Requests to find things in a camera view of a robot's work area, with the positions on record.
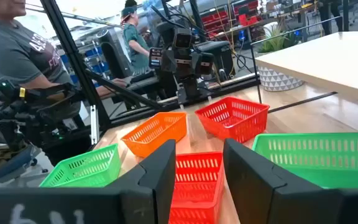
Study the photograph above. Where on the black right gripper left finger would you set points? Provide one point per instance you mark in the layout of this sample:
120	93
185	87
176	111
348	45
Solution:
129	205

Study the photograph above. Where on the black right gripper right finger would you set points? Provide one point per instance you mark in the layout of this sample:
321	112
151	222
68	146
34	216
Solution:
275	202

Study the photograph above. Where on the green plastic basket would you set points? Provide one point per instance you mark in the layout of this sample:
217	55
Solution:
315	168
82	168

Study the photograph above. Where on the succulent in white patterned pot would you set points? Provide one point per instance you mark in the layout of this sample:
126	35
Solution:
278	81

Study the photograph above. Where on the person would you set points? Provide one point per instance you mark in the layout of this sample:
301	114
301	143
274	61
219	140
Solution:
134	40
329	15
11	53

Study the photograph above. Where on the orange plastic basket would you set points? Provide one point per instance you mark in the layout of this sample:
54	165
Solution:
154	130

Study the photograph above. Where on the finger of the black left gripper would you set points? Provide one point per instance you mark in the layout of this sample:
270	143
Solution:
203	63
163	60

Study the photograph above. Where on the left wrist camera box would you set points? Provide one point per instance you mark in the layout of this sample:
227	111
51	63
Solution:
182	39

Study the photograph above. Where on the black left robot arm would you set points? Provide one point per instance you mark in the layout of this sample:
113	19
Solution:
191	90

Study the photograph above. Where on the red plastic basket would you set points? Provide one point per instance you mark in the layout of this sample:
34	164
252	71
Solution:
235	124
197	186

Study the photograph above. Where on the red storage bin rack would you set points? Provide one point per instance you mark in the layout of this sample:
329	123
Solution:
222	17

